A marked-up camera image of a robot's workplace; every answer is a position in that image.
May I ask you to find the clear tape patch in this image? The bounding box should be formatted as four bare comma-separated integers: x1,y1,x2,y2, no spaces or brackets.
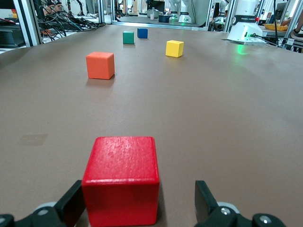
20,134,49,146

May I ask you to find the black equipment box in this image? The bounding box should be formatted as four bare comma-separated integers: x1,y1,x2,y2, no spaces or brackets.
0,25,26,48

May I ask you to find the yellow basket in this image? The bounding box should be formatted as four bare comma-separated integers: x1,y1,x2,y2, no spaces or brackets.
263,23,288,32

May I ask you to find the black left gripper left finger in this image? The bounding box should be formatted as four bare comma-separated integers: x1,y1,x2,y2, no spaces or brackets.
0,180,86,227

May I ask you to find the green wooden cube block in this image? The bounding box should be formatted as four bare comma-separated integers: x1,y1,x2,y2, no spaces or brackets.
122,31,135,45

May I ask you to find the black base power cable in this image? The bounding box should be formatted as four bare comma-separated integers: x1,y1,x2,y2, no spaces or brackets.
250,33,286,47

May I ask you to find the tangled black cable pile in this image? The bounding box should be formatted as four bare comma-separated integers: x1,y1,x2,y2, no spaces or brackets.
35,8,107,41

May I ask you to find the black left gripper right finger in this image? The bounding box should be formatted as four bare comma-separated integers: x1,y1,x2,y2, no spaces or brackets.
194,181,285,227

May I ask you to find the aluminium frame post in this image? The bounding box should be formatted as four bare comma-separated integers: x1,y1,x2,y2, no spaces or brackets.
13,0,43,47

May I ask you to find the orange wooden cube block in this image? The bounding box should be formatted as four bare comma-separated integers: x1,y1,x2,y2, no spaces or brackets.
85,52,116,80

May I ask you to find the yellow wooden cube block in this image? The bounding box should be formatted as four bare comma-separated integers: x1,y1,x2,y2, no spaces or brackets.
165,40,185,58

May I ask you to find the grey lidded cooking pot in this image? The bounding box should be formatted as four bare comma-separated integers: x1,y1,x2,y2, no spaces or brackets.
146,7,160,19

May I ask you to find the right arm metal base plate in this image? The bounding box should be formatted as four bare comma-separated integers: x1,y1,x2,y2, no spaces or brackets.
222,38,268,46

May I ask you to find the red wooden cube block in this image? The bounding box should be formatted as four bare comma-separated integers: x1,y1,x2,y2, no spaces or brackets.
81,136,160,226

